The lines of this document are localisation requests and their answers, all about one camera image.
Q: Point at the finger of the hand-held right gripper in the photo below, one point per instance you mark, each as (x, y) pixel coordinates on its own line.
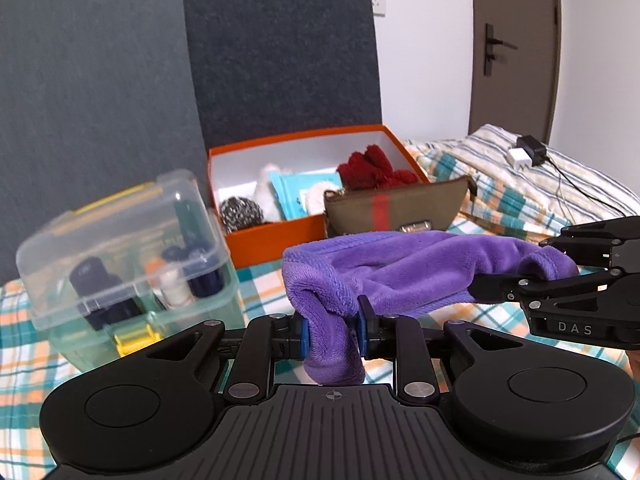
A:
(590, 240)
(500, 287)

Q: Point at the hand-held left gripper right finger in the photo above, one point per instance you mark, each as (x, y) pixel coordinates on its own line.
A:
(362, 332)

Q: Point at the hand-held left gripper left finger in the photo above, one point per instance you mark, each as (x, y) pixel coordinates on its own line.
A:
(302, 337)

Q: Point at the purple plush towel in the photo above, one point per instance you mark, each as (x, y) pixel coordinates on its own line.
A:
(400, 265)

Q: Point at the orange cardboard box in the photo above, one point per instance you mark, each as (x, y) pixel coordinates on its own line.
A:
(270, 247)

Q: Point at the dark fuzzy scrubber ball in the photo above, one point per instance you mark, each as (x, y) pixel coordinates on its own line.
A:
(241, 214)

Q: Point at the white and teal face mask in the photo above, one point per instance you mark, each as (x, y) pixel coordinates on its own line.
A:
(292, 192)

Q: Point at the white plush toy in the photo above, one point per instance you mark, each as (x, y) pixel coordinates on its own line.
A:
(267, 190)

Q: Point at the dark red fluffy sock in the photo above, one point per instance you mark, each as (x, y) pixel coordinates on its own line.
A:
(370, 170)

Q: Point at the striped white blanket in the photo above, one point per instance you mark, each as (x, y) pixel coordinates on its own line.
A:
(590, 180)

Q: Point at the black power adapter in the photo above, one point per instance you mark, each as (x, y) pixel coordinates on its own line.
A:
(535, 147)

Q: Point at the white charger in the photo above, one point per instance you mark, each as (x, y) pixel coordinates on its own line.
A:
(520, 157)

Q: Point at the dark blue bottle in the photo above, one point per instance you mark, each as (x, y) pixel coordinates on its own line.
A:
(205, 275)

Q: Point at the olive green zipper pouch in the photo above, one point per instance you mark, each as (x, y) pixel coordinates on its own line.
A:
(360, 215)

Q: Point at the white bottle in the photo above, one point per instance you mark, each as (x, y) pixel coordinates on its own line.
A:
(175, 287)

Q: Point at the black capped jar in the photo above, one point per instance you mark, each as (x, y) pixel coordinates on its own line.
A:
(95, 282)

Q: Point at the clear plastic storage box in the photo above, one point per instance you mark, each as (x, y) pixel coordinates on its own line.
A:
(100, 220)

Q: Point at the brown door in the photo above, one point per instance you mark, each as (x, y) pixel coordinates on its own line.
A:
(520, 10)

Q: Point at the grey fabric headboard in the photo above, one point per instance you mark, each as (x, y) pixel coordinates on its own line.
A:
(275, 60)

